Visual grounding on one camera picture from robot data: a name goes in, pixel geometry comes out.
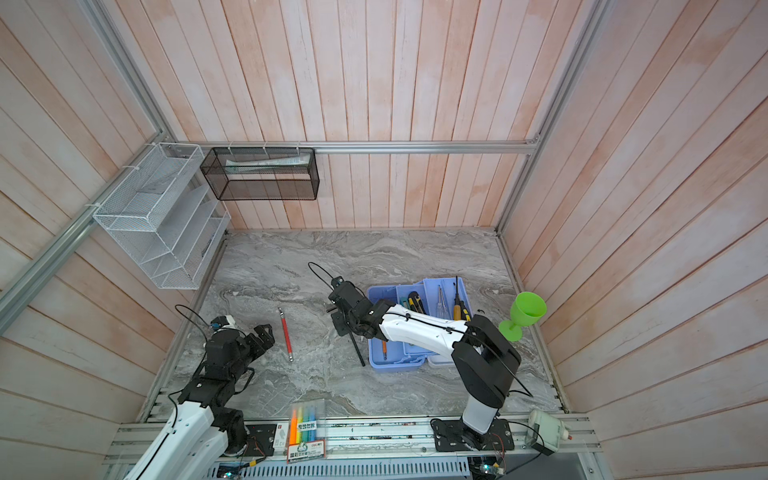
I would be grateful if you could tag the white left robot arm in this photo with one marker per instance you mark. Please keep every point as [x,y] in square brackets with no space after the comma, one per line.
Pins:
[202,427]

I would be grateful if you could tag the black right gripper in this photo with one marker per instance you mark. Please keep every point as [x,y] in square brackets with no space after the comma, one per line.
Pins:
[340,326]

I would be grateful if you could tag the white wire mesh shelf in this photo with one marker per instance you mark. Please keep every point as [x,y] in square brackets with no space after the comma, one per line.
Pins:
[168,227]

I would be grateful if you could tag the highlighter marker pack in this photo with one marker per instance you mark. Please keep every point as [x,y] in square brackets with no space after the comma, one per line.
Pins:
[306,439]

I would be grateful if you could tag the yellow black handled screwdriver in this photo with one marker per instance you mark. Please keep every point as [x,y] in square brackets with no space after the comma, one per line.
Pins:
[460,311]

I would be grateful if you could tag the red handled hex key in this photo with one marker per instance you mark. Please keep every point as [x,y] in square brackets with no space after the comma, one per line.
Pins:
[286,333]

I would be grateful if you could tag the horizontal aluminium wall rail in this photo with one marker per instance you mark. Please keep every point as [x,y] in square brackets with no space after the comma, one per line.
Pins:
[384,147]

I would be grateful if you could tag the black wire mesh basket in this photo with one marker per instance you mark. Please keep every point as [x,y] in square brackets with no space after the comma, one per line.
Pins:
[262,173]

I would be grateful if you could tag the left aluminium frame rail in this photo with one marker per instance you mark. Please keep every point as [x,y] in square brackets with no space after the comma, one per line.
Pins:
[36,274]

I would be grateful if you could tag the silver metal tool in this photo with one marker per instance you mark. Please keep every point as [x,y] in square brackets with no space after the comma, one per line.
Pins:
[442,309]

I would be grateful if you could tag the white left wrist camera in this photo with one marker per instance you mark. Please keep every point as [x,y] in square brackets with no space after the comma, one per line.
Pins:
[223,322]

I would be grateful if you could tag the right aluminium frame post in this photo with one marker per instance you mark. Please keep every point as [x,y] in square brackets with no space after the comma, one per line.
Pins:
[573,27]

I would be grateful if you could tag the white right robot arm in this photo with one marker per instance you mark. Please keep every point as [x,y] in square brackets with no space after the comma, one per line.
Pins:
[486,361]

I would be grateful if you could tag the yellow black utility knife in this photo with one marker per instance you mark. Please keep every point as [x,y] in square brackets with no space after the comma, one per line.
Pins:
[415,302]

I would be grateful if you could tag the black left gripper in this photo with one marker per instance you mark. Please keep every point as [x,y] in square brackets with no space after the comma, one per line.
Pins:
[268,339]

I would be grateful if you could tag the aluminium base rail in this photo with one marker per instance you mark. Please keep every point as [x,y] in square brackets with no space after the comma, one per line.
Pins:
[406,448]

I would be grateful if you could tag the black hex key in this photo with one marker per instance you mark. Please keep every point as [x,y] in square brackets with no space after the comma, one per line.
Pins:
[357,350]

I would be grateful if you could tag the white toolbox lid pink handle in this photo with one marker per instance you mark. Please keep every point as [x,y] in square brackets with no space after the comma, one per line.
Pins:
[546,432]

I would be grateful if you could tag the green plastic goblet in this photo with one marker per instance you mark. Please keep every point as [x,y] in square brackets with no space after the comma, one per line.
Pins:
[527,309]

